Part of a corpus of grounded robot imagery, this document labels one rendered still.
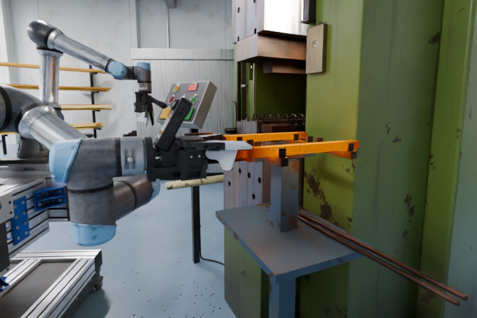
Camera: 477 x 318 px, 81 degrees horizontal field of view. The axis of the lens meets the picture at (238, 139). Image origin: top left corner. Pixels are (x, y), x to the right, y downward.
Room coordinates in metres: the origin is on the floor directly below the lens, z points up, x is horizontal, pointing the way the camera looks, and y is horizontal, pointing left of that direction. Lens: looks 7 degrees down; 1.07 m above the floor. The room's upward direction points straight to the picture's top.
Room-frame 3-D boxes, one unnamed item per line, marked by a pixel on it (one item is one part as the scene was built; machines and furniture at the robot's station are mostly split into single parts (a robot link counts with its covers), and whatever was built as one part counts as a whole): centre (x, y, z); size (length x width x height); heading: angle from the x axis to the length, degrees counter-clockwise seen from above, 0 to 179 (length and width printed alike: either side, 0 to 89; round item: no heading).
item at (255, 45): (1.40, -0.22, 1.32); 0.42 x 0.20 x 0.10; 117
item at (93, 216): (0.51, 0.27, 0.87); 0.11 x 0.08 x 0.11; 164
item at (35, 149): (1.34, 0.98, 0.87); 0.15 x 0.15 x 0.10
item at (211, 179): (1.58, 0.20, 0.62); 0.44 x 0.05 x 0.05; 117
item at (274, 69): (1.40, -0.27, 1.24); 0.30 x 0.07 x 0.06; 117
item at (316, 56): (1.09, -0.29, 1.27); 0.09 x 0.02 x 0.17; 27
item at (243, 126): (1.40, -0.22, 0.96); 0.42 x 0.20 x 0.09; 117
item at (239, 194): (1.36, -0.26, 0.69); 0.56 x 0.38 x 0.45; 117
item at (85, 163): (0.50, 0.27, 0.97); 0.11 x 0.08 x 0.09; 114
